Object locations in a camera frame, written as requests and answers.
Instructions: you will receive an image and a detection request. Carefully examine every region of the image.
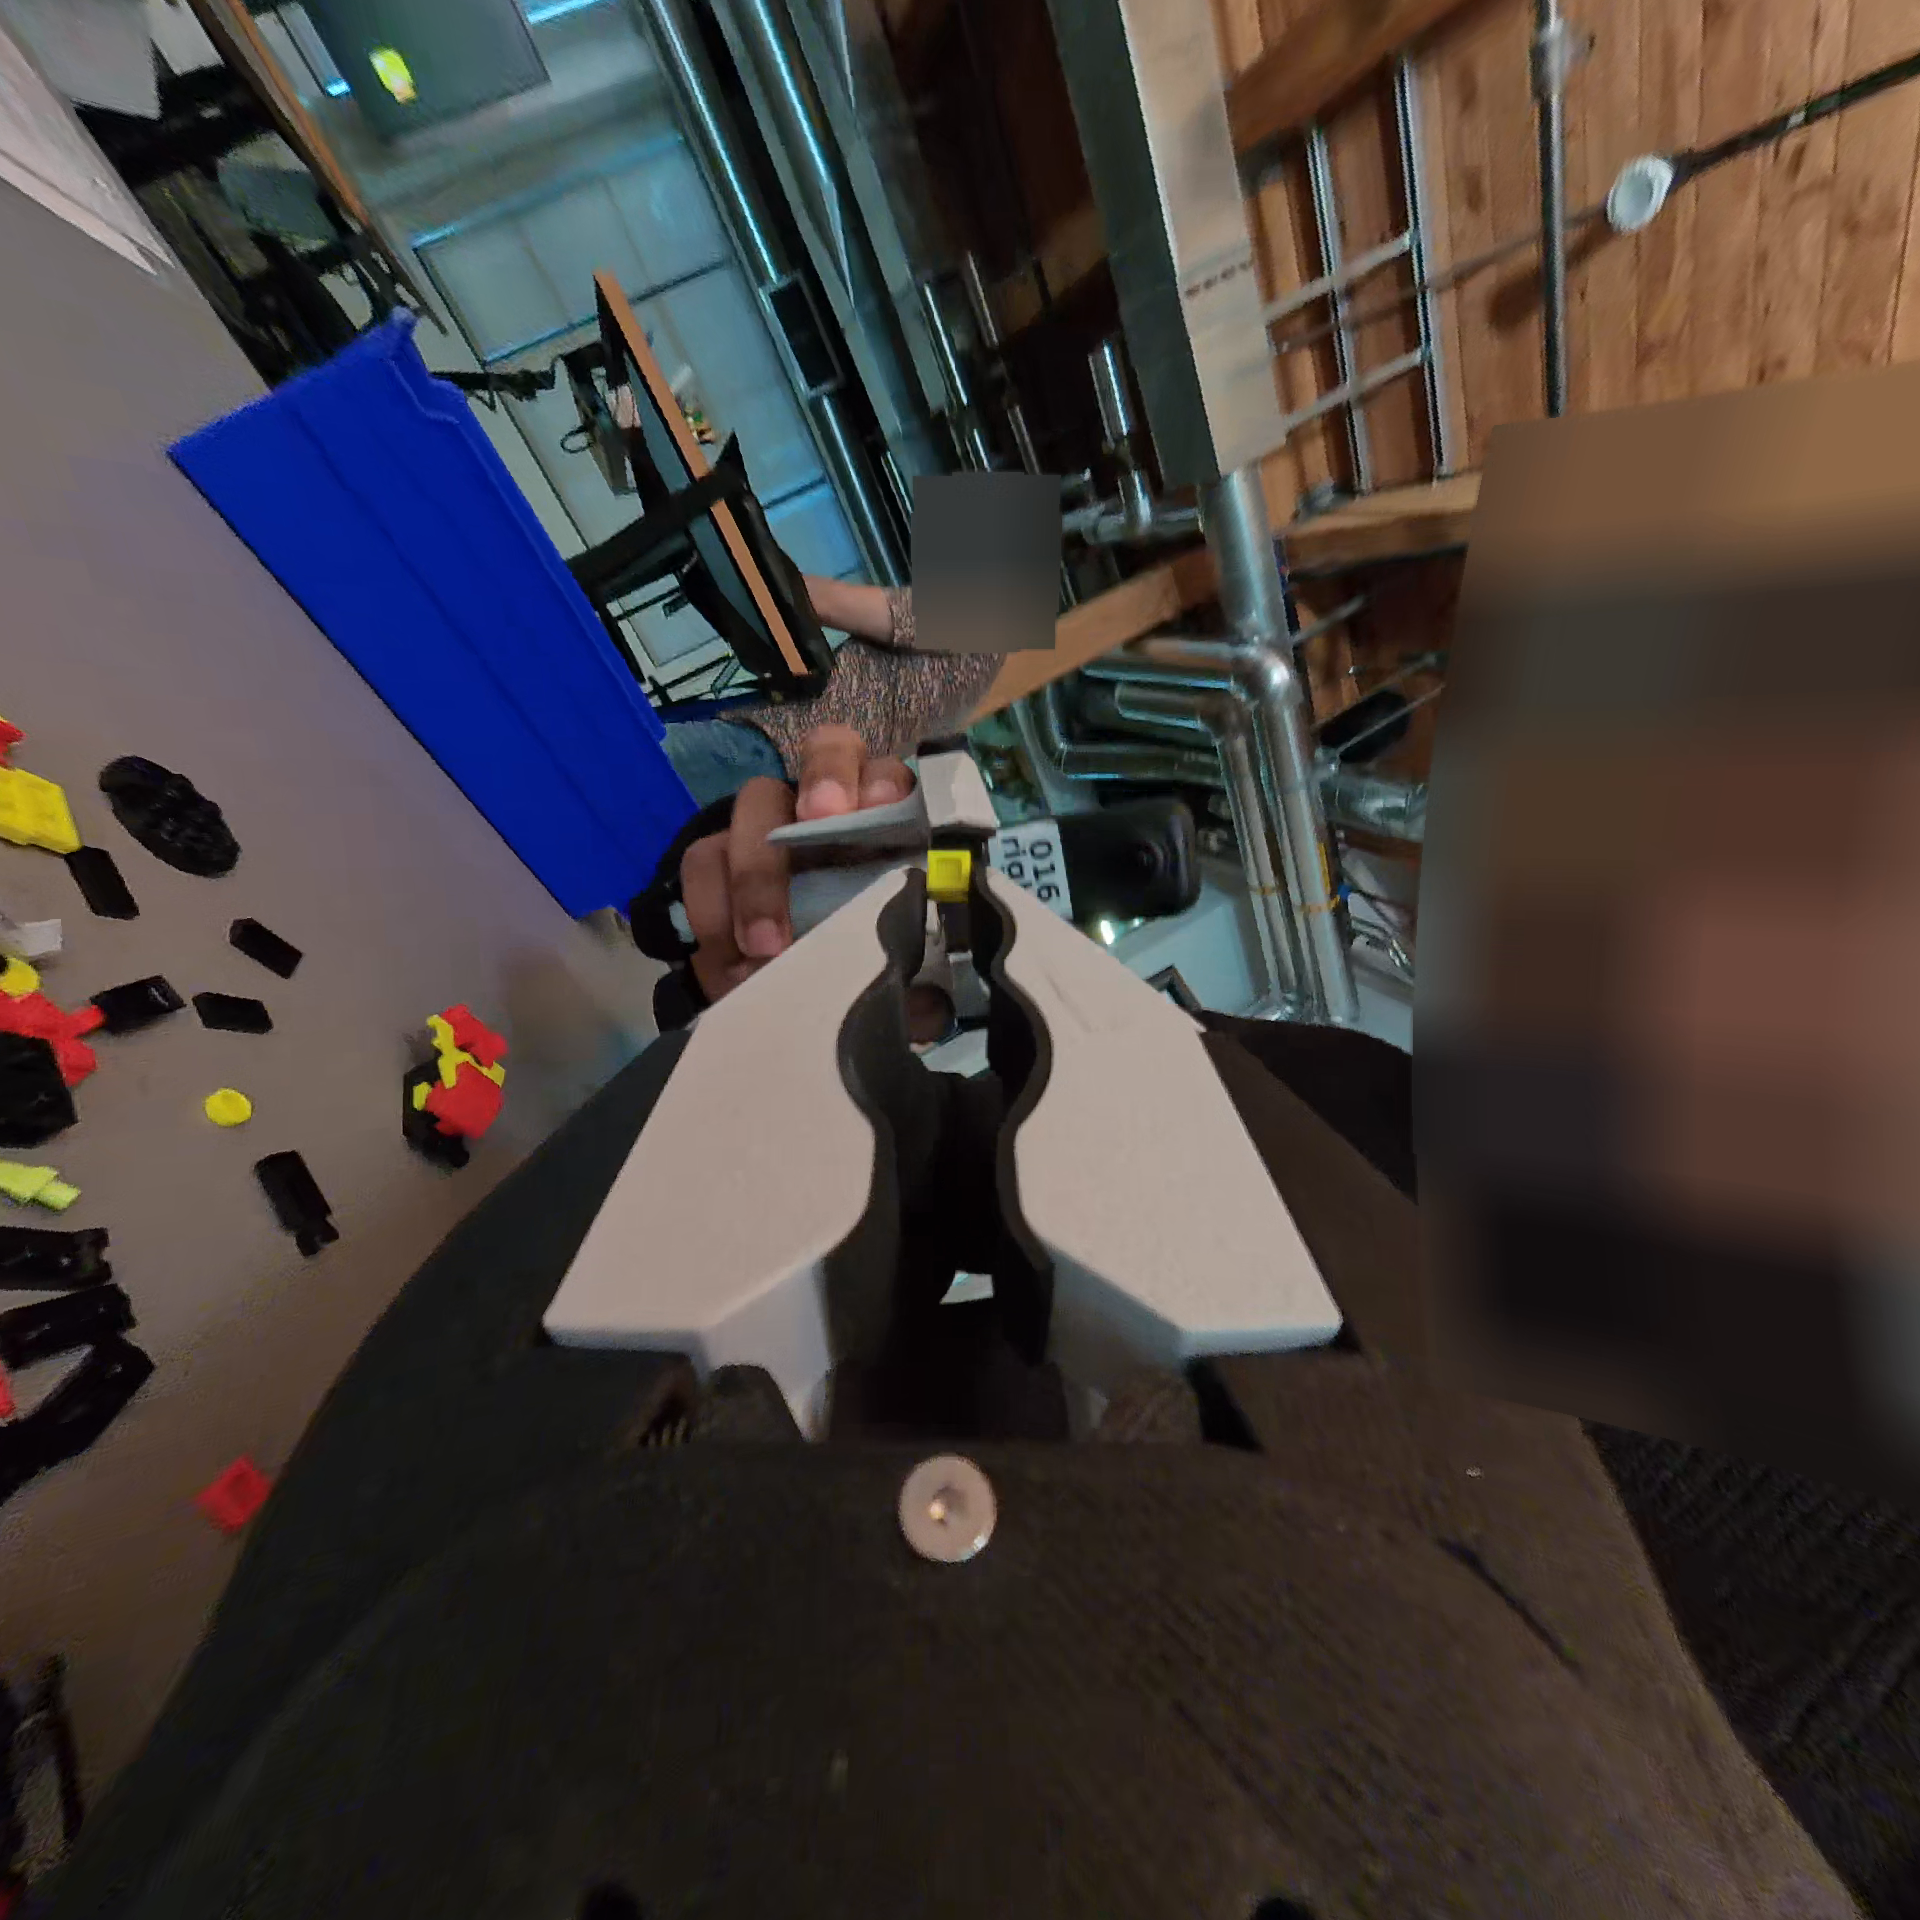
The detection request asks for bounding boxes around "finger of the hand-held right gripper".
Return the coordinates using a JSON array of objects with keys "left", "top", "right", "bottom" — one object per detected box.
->
[
  {"left": 768, "top": 746, "right": 1002, "bottom": 852},
  {"left": 788, "top": 861, "right": 906, "bottom": 935}
]

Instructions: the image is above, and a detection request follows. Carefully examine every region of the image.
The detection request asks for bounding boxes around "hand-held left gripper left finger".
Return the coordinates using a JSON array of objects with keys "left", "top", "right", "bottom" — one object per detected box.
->
[{"left": 540, "top": 867, "right": 926, "bottom": 1441}]

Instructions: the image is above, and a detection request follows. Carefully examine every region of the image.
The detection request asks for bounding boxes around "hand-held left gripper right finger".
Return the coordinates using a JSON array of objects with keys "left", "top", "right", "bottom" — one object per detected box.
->
[{"left": 977, "top": 867, "right": 1348, "bottom": 1373}]

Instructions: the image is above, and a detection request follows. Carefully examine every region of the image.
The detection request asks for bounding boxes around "red yellow lego assembly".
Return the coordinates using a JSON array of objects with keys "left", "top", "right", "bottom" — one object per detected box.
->
[{"left": 401, "top": 1003, "right": 512, "bottom": 1171}]

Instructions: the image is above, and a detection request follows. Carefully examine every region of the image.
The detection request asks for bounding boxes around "pile of lego pieces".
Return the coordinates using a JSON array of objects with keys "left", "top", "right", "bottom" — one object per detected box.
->
[{"left": 0, "top": 720, "right": 512, "bottom": 1534}]

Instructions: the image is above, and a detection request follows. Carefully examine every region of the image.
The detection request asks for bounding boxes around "black round lego plate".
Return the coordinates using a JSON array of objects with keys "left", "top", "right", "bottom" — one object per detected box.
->
[{"left": 97, "top": 754, "right": 240, "bottom": 880}]

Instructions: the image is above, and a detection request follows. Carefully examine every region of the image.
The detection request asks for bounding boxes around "person's right hand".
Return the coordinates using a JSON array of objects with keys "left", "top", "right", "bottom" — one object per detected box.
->
[{"left": 682, "top": 725, "right": 916, "bottom": 1002}]

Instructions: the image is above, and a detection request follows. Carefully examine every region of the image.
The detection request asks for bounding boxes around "silver metal pipe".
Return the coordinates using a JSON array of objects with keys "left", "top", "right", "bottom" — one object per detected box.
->
[{"left": 1191, "top": 471, "right": 1364, "bottom": 1026}]

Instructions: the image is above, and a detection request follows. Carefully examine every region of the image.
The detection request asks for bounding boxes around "wooden top desk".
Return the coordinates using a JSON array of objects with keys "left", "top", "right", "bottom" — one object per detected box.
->
[{"left": 591, "top": 271, "right": 837, "bottom": 701}]

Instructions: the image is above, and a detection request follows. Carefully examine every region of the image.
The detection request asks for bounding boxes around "blue plastic bin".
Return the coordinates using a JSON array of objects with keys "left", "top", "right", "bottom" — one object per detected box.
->
[{"left": 168, "top": 309, "right": 708, "bottom": 922}]

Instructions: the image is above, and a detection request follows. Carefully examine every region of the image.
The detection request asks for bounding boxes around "metal column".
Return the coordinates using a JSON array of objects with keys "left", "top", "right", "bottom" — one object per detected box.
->
[{"left": 1044, "top": 0, "right": 1290, "bottom": 489}]

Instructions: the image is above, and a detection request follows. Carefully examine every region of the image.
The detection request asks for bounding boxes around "person's black shirt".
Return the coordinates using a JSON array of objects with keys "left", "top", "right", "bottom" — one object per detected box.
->
[{"left": 1199, "top": 1006, "right": 1920, "bottom": 1920}]

